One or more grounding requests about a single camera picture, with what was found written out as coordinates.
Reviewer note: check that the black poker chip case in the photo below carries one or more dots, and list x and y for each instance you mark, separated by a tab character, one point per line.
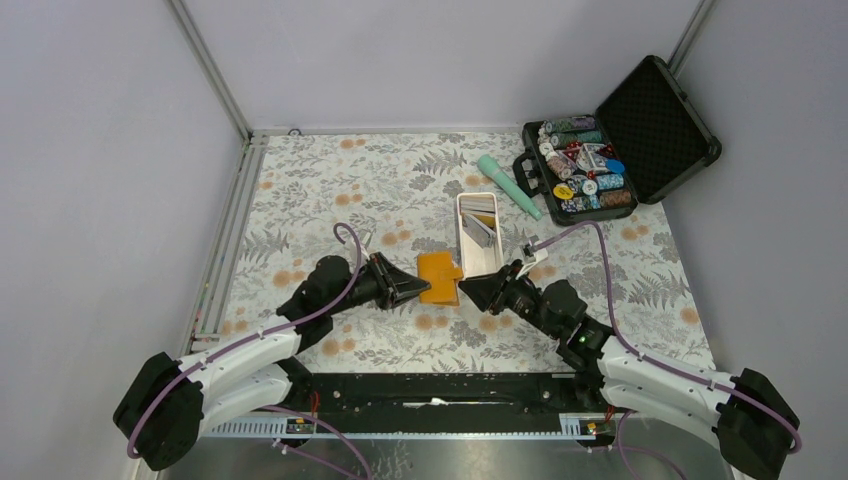
650	126

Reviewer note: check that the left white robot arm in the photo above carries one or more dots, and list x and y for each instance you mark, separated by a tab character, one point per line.
173	402

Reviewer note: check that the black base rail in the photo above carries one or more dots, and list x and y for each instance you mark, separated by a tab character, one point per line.
446	403

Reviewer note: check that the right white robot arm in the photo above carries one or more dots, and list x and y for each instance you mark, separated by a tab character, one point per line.
743	416

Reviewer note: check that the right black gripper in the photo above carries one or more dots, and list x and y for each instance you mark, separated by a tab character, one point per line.
483	290

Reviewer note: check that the grey card in tray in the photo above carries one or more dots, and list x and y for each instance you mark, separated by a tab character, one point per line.
479	232

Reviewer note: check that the white plastic tray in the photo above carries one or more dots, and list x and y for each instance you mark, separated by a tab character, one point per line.
474	260

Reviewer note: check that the orange leather card holder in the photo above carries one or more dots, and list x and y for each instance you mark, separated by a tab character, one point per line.
443	275

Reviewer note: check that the floral table mat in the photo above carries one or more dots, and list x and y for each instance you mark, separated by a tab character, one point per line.
403	188

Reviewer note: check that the mint green handle tool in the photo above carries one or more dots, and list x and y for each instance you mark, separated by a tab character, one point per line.
493	170

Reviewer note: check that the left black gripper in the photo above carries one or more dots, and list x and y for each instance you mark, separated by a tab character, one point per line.
394	286

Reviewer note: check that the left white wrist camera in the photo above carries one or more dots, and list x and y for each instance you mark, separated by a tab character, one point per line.
365	240

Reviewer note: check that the cards stack in tray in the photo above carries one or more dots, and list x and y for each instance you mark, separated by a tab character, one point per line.
478	205

